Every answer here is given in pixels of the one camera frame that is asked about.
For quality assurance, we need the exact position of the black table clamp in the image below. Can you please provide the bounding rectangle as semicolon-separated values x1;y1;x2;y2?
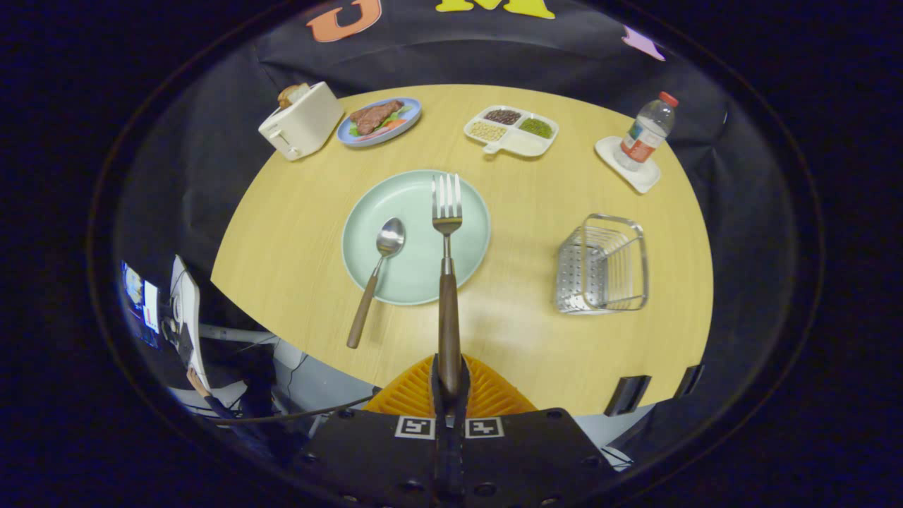
674;364;705;399
605;375;652;417

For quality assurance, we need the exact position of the clear plastic water bottle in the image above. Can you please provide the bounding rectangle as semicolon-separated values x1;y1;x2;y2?
613;91;679;172

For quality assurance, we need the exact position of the white toaster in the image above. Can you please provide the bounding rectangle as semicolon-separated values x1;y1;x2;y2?
258;81;346;162

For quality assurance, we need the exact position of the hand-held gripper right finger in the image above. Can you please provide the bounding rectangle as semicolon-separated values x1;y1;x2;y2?
449;355;622;508

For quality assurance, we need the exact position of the blue plate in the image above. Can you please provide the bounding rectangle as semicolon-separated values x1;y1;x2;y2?
336;97;423;147

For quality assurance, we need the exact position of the white flat panel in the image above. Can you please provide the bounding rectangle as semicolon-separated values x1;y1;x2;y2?
169;255;209;389

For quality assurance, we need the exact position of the light green plate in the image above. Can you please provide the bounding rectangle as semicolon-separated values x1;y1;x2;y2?
341;169;492;306

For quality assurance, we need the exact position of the wooden handled fork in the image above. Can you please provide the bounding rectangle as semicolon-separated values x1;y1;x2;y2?
432;173;463;399

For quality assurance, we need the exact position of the black backdrop cloth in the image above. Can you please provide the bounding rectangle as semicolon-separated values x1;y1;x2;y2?
113;0;798;452

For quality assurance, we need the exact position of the brown steak piece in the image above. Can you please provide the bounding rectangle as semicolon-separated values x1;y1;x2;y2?
350;99;405;136

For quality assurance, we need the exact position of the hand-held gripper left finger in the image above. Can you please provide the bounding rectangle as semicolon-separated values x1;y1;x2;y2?
289;355;450;508

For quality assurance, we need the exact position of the green lettuce leaf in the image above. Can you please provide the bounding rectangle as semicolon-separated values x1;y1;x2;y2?
349;106;413;138

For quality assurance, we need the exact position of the computer monitor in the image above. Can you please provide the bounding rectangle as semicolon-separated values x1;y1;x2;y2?
121;261;160;350

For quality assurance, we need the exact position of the wooden handled spoon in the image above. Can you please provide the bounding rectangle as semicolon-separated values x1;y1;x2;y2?
346;217;406;350

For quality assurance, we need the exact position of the metal wire basket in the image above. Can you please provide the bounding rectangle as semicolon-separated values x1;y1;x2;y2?
555;214;649;315

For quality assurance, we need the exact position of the white divided dish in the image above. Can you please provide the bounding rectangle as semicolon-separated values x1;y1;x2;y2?
463;105;559;158

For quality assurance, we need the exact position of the white square coaster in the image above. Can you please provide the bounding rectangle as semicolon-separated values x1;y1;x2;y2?
595;135;662;195

